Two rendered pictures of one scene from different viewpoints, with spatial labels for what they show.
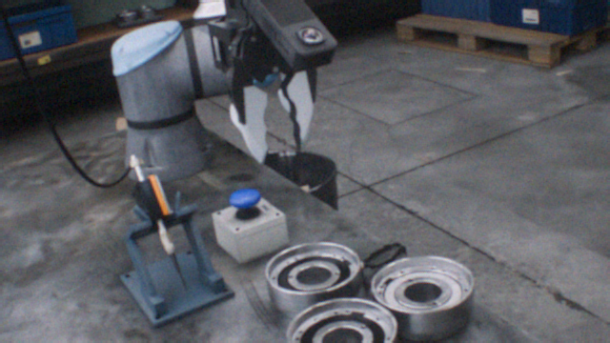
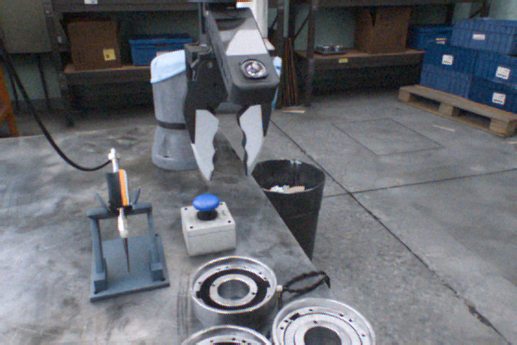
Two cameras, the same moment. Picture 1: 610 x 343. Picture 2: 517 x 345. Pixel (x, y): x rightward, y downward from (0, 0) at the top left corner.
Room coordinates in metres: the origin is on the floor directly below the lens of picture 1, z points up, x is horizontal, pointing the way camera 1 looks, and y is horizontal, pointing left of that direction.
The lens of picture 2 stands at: (0.28, -0.10, 1.18)
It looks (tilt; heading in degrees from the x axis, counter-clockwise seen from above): 26 degrees down; 10
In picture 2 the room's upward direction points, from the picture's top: straight up
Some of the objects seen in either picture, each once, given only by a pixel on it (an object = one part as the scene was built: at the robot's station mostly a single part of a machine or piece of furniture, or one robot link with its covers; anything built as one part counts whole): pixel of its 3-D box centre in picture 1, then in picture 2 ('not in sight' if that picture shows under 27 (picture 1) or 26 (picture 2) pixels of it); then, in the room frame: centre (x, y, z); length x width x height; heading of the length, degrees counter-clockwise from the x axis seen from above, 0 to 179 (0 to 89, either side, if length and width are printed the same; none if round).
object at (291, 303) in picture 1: (315, 281); (234, 294); (0.68, 0.01, 0.82); 0.10 x 0.10 x 0.04
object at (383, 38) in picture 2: not in sight; (379, 28); (5.00, -0.49, 0.67); 0.52 x 0.43 x 0.43; 117
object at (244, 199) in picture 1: (247, 211); (207, 212); (0.82, 0.08, 0.85); 0.04 x 0.04 x 0.05
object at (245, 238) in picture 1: (249, 226); (207, 225); (0.83, 0.08, 0.82); 0.08 x 0.07 x 0.05; 27
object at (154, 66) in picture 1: (155, 69); (184, 83); (1.14, 0.22, 0.97); 0.13 x 0.12 x 0.14; 99
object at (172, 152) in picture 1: (165, 136); (185, 136); (1.14, 0.22, 0.85); 0.15 x 0.15 x 0.10
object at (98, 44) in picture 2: not in sight; (95, 42); (3.75, 1.92, 0.64); 0.49 x 0.40 x 0.37; 122
